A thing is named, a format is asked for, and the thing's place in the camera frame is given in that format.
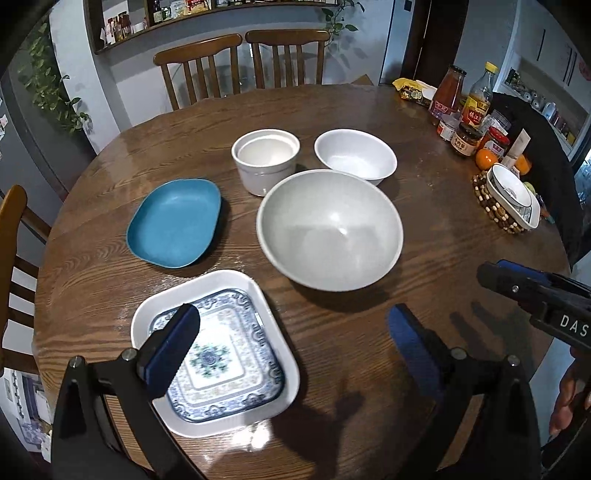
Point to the red sauce bottle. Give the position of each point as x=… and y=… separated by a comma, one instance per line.
x=450, y=92

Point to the blue patterned box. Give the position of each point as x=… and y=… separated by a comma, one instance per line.
x=27, y=415

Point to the large grey bowl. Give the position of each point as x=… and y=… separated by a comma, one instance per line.
x=328, y=230

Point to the blue oval plate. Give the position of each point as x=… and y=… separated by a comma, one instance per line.
x=175, y=221

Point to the wooden chair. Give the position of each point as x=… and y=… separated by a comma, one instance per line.
x=198, y=48
x=286, y=37
x=11, y=207

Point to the green hanging plant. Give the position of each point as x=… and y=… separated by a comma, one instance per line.
x=337, y=18

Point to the orange fruit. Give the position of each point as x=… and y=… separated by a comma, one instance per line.
x=523, y=165
x=487, y=159

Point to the small white label bottle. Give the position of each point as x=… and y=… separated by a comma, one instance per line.
x=447, y=130

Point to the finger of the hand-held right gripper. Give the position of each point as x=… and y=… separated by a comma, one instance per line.
x=526, y=271
x=503, y=284

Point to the white carton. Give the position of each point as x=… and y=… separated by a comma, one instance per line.
x=518, y=147

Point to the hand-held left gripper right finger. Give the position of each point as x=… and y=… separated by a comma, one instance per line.
x=411, y=341

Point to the stacked small white dishes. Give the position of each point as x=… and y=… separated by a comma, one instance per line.
x=508, y=189

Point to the yellow snack packet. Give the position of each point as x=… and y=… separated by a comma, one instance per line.
x=411, y=90

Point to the white wall cabinet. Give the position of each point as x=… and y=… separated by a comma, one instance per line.
x=549, y=92

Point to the dark wooden wall shelf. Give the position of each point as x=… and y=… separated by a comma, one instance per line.
x=120, y=46

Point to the person's right hand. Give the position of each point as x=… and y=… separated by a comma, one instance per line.
x=570, y=397

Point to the blue patterned square plate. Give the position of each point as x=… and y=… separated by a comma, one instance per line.
x=231, y=360

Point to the wooden bead trivet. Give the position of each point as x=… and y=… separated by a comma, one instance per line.
x=489, y=207

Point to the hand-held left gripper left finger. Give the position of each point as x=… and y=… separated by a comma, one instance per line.
x=171, y=355

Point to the green trailing plant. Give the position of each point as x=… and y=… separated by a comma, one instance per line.
x=51, y=83

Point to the black chair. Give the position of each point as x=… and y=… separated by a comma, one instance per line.
x=549, y=161

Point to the white square plate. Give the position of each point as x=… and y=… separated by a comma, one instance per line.
x=277, y=323

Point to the brown sauce jar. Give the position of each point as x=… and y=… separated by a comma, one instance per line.
x=464, y=143

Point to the red lid jar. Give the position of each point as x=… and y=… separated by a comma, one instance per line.
x=496, y=145

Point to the yellow cap sauce bottle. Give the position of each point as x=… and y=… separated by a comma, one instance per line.
x=480, y=92

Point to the row of condiment bottles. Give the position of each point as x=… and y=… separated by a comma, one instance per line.
x=117, y=27

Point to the white cylindrical ceramic pot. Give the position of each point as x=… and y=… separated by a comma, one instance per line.
x=265, y=175

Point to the dark grey fridge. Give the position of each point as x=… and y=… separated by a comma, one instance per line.
x=27, y=138

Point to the small white bowl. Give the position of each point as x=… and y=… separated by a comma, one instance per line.
x=355, y=157

